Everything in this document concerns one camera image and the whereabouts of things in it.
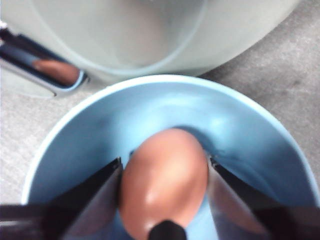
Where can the pale green electric steamer pot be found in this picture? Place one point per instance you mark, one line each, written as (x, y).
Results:
(225, 37)

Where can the brown egg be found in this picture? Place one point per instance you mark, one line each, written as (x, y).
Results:
(162, 180)

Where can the blue ribbed bowl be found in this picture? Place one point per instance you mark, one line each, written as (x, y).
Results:
(75, 130)

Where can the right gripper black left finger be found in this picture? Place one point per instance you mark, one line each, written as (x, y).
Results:
(75, 212)

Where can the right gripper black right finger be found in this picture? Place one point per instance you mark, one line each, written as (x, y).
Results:
(250, 215)

